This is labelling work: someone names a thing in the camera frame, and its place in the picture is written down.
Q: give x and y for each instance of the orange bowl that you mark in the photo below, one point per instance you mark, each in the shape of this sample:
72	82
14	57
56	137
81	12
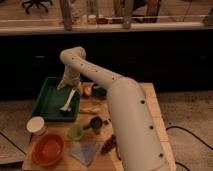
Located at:
48	150

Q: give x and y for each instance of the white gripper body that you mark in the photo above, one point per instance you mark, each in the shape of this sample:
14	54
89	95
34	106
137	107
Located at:
70	76

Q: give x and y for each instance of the dark teal bowl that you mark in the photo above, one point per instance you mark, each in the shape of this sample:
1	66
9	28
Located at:
98	92

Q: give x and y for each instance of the green measuring cup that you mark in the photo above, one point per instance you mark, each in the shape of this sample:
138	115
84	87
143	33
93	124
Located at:
75	132

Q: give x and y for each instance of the orange round fruit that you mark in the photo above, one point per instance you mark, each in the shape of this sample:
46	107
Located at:
87	91

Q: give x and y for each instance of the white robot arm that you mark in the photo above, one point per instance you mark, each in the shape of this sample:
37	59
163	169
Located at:
136	135

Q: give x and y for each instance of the grey folded cloth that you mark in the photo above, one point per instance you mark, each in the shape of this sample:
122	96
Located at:
85	153

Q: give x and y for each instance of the brown beaded object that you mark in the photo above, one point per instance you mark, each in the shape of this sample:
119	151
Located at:
109	144

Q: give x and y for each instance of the white jar on shelf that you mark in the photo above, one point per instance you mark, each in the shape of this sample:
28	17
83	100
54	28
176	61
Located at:
92	19

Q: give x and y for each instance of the white brush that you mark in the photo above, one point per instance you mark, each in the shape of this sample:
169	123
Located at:
66	107

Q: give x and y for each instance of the green plastic tray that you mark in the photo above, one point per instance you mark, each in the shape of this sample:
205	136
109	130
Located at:
50	100

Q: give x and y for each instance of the dark metal measuring cup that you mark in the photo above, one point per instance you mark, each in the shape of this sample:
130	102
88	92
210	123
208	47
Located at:
95	124

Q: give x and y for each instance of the office chair base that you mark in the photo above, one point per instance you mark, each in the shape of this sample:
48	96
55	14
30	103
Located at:
29	3

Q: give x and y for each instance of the white paper cup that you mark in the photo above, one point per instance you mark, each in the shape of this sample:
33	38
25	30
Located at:
36	125

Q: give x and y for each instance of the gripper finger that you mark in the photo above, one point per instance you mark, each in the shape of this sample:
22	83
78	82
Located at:
79	88
61	85

